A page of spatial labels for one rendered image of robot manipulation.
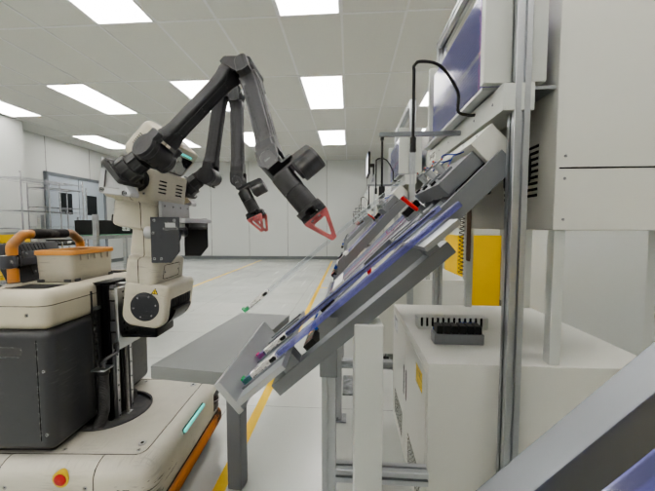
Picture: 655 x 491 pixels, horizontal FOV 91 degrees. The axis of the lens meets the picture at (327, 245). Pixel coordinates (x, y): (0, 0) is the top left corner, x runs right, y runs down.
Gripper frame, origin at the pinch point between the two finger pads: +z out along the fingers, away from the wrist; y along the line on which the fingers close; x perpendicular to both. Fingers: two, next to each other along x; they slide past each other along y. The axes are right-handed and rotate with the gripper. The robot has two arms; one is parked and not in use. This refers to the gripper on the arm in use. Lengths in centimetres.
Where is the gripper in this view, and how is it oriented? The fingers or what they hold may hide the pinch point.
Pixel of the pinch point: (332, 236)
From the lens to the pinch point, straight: 79.2
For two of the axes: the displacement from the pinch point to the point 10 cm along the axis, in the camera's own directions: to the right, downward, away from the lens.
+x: -7.7, 6.4, 0.6
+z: 6.4, 7.7, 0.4
